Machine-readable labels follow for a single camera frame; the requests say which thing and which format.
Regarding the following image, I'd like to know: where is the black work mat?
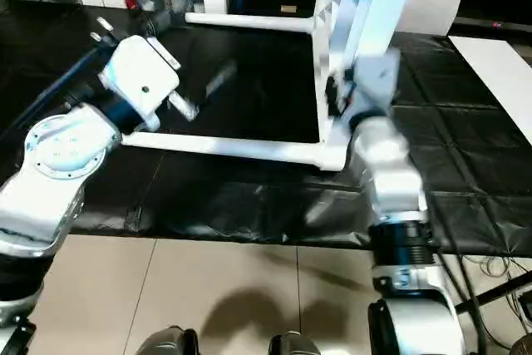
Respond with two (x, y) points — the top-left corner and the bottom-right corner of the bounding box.
(0, 0), (532, 258)

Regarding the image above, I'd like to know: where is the grey cushion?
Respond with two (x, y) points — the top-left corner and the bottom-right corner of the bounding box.
(406, 0), (468, 37)

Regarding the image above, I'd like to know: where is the white sheet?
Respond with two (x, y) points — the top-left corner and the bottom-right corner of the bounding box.
(449, 35), (532, 146)

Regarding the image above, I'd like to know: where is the brown wicker basket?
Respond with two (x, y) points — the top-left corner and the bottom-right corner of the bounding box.
(512, 330), (532, 355)

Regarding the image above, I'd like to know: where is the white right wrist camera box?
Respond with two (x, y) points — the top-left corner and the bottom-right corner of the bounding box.
(344, 50), (401, 116)

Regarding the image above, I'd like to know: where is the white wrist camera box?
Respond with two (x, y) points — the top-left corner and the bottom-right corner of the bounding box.
(98, 35), (182, 133)
(344, 50), (401, 116)

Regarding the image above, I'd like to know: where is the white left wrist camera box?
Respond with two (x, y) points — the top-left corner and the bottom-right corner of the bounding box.
(98, 35), (182, 133)

